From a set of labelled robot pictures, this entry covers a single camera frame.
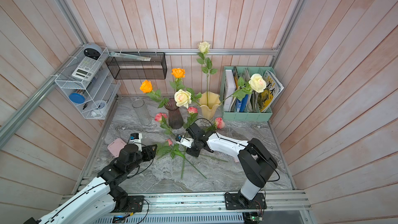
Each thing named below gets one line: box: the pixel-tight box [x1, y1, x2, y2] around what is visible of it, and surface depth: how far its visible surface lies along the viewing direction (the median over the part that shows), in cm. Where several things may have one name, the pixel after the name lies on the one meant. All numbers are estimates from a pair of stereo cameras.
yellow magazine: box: [260, 70, 285, 113], surface depth 97 cm
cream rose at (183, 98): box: [174, 89, 192, 109], surface depth 71 cm
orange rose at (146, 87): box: [139, 79, 170, 109], surface depth 81 cm
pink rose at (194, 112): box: [182, 106, 199, 130], surface depth 106 cm
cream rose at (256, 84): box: [218, 73, 267, 105], surface depth 68 cm
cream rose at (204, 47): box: [196, 41, 219, 107], surface depth 87 cm
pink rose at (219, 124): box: [204, 117, 226, 133], surface depth 102 cm
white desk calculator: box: [71, 56, 102, 81], surface depth 79 cm
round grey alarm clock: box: [83, 43, 103, 61], surface depth 83 cm
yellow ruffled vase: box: [199, 91, 222, 121], surface depth 94 cm
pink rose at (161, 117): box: [154, 112, 176, 138], surface depth 104 cm
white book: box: [223, 68, 237, 112], surface depth 96 cm
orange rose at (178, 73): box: [169, 67, 187, 92], surface depth 85 cm
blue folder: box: [235, 94, 249, 113], surface depth 98 cm
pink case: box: [107, 137, 127, 158], surface depth 93 cm
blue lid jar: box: [68, 92, 86, 104], surface depth 78 cm
